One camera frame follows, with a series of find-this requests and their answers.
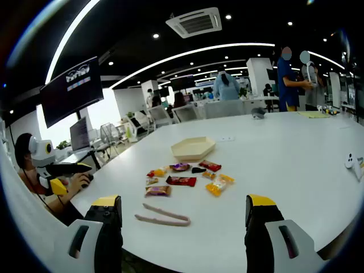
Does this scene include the brown purple food packet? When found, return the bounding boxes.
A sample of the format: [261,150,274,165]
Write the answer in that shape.
[144,185,172,198]

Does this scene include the dark red food bar packet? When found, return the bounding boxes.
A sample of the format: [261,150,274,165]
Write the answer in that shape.
[166,175,197,188]

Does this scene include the black screen stand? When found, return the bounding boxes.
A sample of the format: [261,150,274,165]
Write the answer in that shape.
[75,109,102,171]

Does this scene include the white controller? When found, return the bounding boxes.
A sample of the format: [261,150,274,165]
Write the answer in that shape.
[345,152,364,181]

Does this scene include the desktop monitor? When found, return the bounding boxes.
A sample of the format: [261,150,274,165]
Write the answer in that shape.
[69,116,92,152]

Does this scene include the yellow sheet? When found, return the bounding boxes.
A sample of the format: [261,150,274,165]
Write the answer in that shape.
[297,110,330,119]

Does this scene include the ceiling air conditioner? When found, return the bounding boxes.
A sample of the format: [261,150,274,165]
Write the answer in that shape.
[166,7,222,39]

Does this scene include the red orange food bar packet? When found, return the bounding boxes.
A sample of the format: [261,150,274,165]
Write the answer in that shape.
[198,160,222,172]

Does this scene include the purple foil food packet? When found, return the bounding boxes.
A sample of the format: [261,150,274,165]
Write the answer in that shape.
[169,163,193,173]

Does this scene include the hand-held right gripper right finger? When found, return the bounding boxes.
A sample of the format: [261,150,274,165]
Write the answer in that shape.
[244,194,328,273]

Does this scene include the pink food tongs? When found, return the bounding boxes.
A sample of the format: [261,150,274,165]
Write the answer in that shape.
[134,202,191,228]

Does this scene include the person's white shirt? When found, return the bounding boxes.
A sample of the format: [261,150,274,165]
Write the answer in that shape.
[0,150,86,273]

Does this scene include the beige hexagonal container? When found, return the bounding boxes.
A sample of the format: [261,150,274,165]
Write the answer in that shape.
[170,136,216,163]

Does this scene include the large black display screen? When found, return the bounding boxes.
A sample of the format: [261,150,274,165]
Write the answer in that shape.
[39,56,105,129]

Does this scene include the white office chair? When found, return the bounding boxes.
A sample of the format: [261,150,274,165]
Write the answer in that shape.
[126,110,156,140]
[172,104,200,123]
[149,105,173,127]

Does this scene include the grey office chair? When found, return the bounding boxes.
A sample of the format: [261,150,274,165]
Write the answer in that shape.
[204,99,245,119]

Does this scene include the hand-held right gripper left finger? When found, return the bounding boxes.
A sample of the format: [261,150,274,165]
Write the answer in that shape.
[53,195,123,273]

